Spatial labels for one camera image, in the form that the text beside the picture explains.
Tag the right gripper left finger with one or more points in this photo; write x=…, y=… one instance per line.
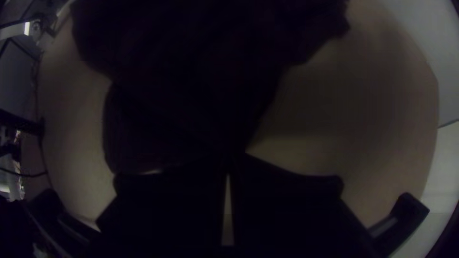
x=168, y=215

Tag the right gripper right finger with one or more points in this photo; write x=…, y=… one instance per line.
x=287, y=215

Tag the black t-shirt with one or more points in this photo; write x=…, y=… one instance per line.
x=186, y=79

